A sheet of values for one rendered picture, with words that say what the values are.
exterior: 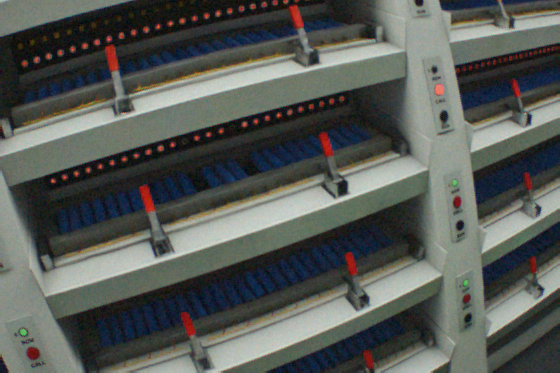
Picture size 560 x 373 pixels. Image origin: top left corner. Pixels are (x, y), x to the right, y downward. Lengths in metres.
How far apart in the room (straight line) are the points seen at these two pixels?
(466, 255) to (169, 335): 0.52
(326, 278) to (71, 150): 0.45
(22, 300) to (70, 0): 0.39
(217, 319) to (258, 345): 0.08
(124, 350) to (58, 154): 0.31
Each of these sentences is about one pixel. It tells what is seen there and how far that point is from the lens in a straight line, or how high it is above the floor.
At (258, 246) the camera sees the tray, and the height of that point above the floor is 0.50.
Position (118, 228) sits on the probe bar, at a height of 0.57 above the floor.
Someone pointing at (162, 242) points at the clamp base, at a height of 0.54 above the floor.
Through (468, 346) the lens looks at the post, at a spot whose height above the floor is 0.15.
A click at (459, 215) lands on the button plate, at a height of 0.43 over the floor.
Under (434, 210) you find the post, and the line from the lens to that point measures 0.83.
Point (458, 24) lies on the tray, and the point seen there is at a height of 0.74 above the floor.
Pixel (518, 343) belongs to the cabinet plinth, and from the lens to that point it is 1.19.
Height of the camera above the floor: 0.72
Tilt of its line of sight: 10 degrees down
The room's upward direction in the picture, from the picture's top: 13 degrees counter-clockwise
